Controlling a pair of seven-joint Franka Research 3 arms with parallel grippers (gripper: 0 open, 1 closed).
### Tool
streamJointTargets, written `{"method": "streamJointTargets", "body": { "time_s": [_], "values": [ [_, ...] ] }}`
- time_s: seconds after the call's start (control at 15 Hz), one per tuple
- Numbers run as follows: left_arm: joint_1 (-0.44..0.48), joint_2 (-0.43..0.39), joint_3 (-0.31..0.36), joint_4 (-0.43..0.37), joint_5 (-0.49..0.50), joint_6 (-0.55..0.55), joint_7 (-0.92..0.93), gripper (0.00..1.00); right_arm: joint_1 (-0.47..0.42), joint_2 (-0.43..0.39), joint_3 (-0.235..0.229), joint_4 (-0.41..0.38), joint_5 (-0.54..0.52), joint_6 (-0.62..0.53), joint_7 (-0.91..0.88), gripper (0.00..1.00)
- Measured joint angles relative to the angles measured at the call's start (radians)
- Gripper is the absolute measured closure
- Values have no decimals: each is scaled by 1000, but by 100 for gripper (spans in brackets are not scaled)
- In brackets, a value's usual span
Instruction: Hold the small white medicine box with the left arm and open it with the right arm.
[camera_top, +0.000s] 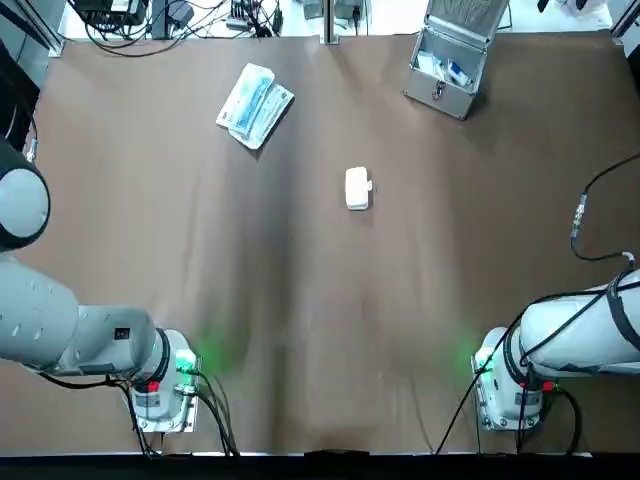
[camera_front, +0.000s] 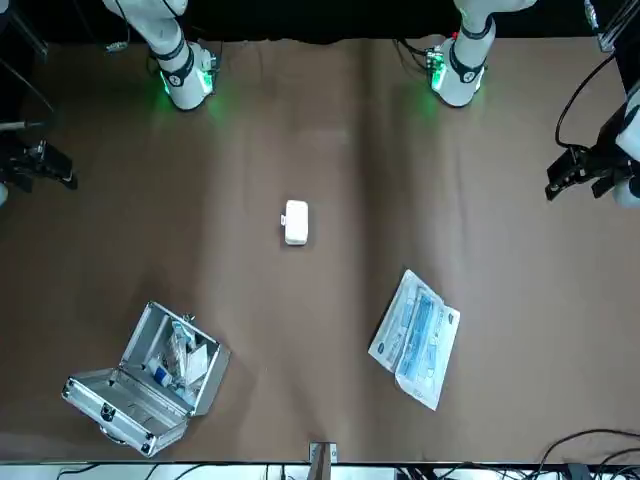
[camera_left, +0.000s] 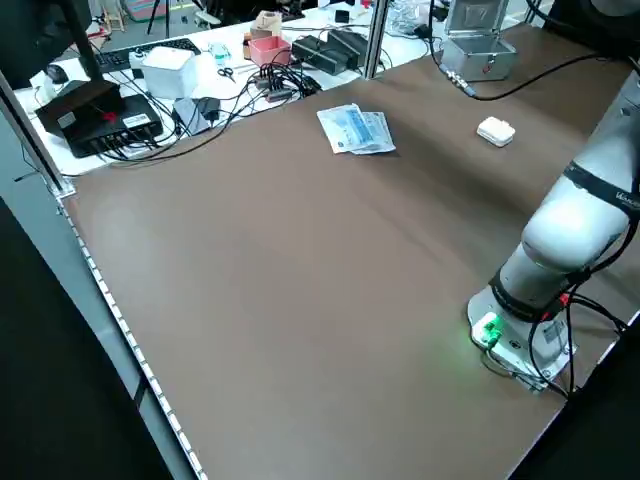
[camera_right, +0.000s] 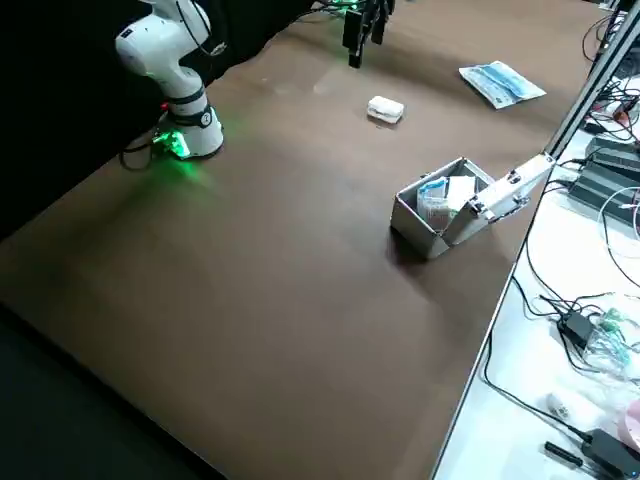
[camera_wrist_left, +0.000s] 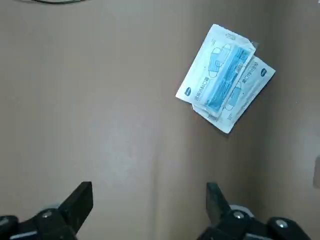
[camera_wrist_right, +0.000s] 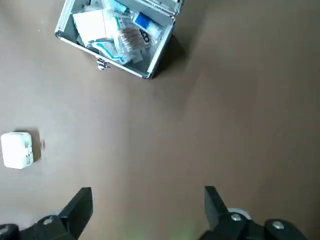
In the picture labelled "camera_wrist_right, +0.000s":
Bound blue white tube box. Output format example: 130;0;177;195
132;11;165;43

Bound white gauze box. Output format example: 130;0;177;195
72;9;112;42

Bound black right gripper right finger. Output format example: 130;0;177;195
199;185;311;240

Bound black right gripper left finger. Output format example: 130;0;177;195
0;186;94;240

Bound blue edged clear sachet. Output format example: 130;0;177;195
86;37;133;65

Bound aluminium first aid case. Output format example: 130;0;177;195
54;0;183;80

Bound small white medicine box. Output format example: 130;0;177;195
0;131;35;170

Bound cotton swab packet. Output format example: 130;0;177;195
113;26;146;55

